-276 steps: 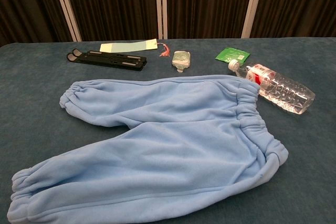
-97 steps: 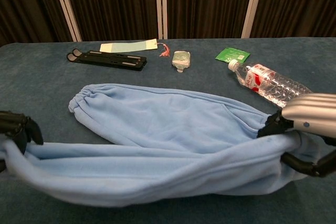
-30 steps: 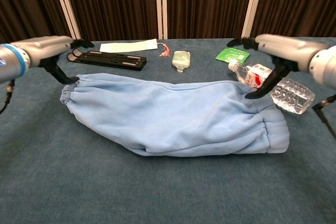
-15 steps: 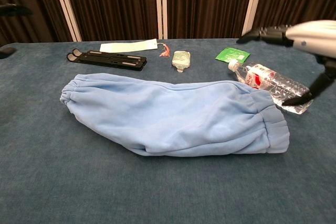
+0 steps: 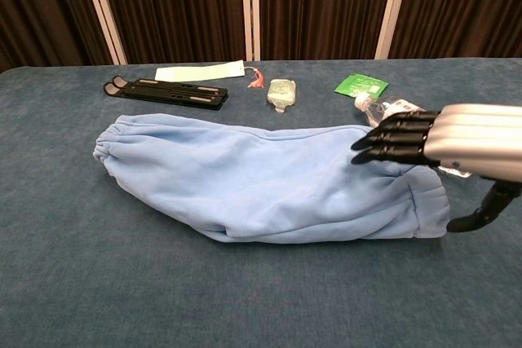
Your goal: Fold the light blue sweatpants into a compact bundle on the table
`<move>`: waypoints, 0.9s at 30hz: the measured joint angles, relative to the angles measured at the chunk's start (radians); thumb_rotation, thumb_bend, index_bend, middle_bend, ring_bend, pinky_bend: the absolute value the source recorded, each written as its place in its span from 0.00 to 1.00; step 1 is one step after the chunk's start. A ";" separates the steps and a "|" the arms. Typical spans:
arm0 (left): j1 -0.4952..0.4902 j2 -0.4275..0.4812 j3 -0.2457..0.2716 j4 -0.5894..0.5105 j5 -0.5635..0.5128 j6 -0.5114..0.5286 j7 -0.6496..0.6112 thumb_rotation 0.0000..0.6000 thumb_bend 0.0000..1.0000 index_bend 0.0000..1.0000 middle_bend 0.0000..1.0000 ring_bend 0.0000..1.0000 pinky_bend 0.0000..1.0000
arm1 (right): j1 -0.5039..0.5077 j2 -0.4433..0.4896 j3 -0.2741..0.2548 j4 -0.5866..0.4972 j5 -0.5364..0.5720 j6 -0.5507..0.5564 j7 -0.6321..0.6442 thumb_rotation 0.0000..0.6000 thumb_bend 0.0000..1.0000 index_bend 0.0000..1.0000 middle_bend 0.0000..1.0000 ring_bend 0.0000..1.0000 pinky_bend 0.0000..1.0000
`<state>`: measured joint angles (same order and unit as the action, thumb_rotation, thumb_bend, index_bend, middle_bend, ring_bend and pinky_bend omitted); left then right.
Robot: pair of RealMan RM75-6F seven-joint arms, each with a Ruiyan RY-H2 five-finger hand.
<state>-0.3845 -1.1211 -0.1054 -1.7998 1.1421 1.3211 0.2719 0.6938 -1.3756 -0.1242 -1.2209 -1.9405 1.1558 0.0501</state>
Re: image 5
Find black pleated curtain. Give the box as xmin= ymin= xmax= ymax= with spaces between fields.
xmin=259 ymin=0 xmax=399 ymax=62
xmin=94 ymin=0 xmax=246 ymax=64
xmin=389 ymin=0 xmax=522 ymax=59
xmin=0 ymin=0 xmax=113 ymax=74

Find small clear sanitizer bottle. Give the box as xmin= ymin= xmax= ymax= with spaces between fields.
xmin=267 ymin=77 xmax=298 ymax=115

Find black folding laptop stand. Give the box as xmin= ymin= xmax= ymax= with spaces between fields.
xmin=103 ymin=74 xmax=229 ymax=112

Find white bookmark with red tassel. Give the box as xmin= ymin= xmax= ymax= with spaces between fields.
xmin=154 ymin=59 xmax=266 ymax=89

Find white partition frame post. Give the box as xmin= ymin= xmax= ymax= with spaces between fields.
xmin=77 ymin=0 xmax=128 ymax=66
xmin=374 ymin=0 xmax=414 ymax=60
xmin=239 ymin=0 xmax=262 ymax=62

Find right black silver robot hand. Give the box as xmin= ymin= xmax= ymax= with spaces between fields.
xmin=350 ymin=104 xmax=522 ymax=233

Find clear plastic water bottle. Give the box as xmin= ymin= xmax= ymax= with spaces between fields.
xmin=353 ymin=92 xmax=474 ymax=180

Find green sachet packet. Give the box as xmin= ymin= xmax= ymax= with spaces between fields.
xmin=333 ymin=73 xmax=387 ymax=99

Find dark blue felt table cover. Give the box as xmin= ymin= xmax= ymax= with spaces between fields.
xmin=0 ymin=57 xmax=522 ymax=348

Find light blue sweatpants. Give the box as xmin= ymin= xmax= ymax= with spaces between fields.
xmin=92 ymin=114 xmax=452 ymax=245

